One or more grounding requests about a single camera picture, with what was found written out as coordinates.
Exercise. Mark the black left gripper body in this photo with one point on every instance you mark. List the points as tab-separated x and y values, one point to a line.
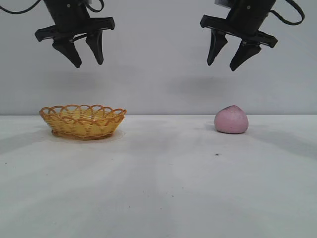
68	15

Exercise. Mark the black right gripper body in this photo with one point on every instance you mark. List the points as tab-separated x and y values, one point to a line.
247	17

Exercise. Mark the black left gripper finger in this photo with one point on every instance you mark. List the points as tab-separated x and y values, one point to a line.
97	47
69	53

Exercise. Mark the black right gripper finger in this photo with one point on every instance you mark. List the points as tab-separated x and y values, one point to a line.
245	54
216	44

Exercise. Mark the pink peach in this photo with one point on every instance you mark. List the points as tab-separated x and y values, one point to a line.
231	120

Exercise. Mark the yellow orange woven basket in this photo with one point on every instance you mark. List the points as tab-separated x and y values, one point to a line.
81	126

